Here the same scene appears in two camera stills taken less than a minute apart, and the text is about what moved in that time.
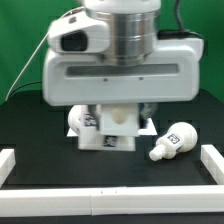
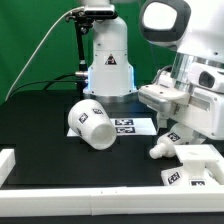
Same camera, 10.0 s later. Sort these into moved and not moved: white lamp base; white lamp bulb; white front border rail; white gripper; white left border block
Moved: white lamp base; white gripper
Not moved: white front border rail; white lamp bulb; white left border block
